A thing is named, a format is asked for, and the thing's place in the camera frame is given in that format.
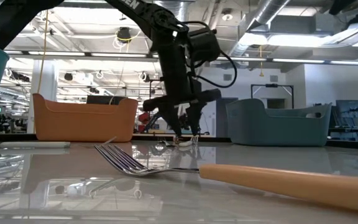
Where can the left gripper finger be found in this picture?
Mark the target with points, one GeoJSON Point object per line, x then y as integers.
{"type": "Point", "coordinates": [195, 119]}
{"type": "Point", "coordinates": [171, 121]}

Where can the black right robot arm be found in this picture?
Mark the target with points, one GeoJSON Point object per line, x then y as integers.
{"type": "Point", "coordinates": [340, 5]}

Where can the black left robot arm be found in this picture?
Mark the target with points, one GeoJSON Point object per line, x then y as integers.
{"type": "Point", "coordinates": [148, 14]}

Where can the black ceiling device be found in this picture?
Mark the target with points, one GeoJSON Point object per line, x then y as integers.
{"type": "Point", "coordinates": [123, 35]}

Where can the dark blue plastic bin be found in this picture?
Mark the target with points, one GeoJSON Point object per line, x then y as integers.
{"type": "Point", "coordinates": [275, 130]}

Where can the orange plastic bin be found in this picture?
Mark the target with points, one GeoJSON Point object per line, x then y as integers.
{"type": "Point", "coordinates": [82, 124]}

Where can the white pillar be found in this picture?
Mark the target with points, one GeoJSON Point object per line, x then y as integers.
{"type": "Point", "coordinates": [47, 77]}

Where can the black computer monitor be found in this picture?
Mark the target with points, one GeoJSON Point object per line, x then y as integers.
{"type": "Point", "coordinates": [350, 112]}

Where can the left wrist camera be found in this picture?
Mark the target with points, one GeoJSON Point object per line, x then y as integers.
{"type": "Point", "coordinates": [204, 45]}

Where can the black metal frame stand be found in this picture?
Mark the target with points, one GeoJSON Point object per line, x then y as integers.
{"type": "Point", "coordinates": [272, 85]}

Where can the silver ventilation duct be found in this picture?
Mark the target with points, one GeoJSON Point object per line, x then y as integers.
{"type": "Point", "coordinates": [259, 18]}

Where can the black aluminium table frame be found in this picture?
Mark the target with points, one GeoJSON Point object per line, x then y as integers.
{"type": "Point", "coordinates": [8, 137]}

